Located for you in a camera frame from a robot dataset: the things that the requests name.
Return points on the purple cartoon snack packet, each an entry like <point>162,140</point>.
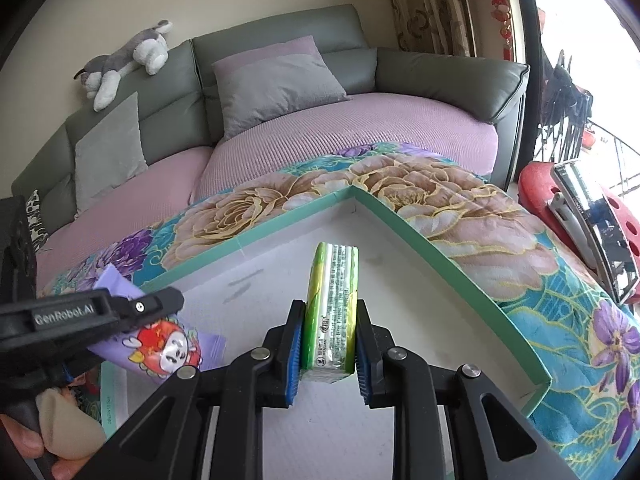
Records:
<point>165,350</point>

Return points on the grey leather sofa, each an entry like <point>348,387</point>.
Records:
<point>280,25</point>

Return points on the plain grey cushion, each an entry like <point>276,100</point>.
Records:
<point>107,160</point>

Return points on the purple and grey pillow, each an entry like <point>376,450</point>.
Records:
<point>280,90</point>

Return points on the red hanging decoration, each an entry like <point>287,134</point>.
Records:
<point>500,0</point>

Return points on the teal-edged white cardboard box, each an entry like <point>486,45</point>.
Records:
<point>400,310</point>

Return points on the grey white husky plush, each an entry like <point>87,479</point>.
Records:
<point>115,62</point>

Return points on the patterned beige curtain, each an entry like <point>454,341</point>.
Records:
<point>430,5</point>

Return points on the black white spotted pillow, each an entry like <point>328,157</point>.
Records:
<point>36,220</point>

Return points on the pink sofa cover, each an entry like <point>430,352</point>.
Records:
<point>375,125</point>

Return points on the green tissue pack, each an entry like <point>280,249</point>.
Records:
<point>332,310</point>

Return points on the red plastic stool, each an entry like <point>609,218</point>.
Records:
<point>535,185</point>

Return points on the silver framed mirror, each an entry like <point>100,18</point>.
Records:
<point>600,225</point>

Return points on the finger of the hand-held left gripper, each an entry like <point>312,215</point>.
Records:
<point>155,305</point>

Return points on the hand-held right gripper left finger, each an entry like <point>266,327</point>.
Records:
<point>295,360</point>

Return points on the floral blanket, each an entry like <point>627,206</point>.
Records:
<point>450,195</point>

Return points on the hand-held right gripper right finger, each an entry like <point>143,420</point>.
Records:
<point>362,377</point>

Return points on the person's left hand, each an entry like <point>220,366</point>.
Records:
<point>20,442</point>

